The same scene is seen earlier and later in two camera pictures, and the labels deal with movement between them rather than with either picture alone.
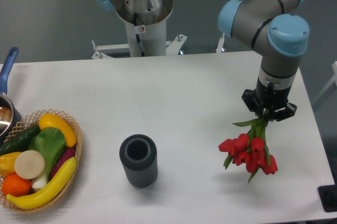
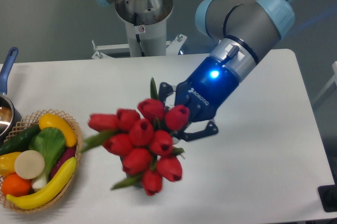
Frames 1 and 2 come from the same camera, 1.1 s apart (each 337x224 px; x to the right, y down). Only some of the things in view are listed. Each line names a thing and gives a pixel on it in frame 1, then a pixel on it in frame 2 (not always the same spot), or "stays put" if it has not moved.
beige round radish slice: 29,164 stays put
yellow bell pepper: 7,163 stays put
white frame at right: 334,78 stays put
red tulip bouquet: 250,150 → 143,140
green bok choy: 50,142 stays put
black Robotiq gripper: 269,96 → 201,95
